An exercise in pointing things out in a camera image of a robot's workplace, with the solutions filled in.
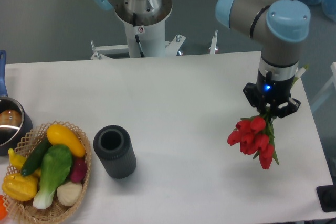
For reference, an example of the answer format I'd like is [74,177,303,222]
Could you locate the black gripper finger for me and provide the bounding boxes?
[271,98,301,118]
[243,83,266,113]

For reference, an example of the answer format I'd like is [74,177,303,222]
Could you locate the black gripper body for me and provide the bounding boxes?
[253,70,294,109]

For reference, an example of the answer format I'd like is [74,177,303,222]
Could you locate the red tulip bouquet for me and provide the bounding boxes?
[227,63,310,170]

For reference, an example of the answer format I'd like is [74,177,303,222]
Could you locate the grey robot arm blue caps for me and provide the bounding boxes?
[94,0,311,119]

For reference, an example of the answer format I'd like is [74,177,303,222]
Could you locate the dark grey ribbed vase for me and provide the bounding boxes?
[93,125,137,179]

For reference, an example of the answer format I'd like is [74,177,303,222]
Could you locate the black device at table edge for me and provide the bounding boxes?
[316,185,335,212]

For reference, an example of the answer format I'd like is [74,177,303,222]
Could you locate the purple radish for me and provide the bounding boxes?
[69,158,88,183]

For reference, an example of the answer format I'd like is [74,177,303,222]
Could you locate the yellow squash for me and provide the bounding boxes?
[46,124,86,158]

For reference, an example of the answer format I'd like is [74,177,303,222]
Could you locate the green bok choy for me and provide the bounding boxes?
[33,144,72,210]

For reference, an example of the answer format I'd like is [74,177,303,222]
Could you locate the white garlic bulb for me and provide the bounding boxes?
[57,181,82,207]

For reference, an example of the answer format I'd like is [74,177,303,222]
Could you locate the dark green cucumber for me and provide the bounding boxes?
[20,137,51,176]

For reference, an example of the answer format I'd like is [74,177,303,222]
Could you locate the yellow banana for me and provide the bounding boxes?
[7,148,41,178]

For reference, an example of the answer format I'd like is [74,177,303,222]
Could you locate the yellow bell pepper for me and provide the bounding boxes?
[2,173,38,201]

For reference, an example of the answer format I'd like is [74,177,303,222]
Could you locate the woven wicker basket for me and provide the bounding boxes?
[3,121,91,223]

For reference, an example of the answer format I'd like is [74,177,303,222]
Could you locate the orange fruit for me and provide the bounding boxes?
[0,195,7,220]

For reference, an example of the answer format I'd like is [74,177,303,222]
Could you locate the white frame at right edge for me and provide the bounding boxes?
[310,62,335,113]

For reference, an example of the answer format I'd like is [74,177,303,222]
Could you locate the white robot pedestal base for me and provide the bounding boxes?
[91,0,186,59]

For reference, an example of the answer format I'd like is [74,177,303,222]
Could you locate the black cable on pedestal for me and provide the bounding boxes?
[132,13,145,58]

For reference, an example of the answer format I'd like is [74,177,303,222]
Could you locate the steel pot with blue handle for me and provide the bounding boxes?
[1,50,33,156]

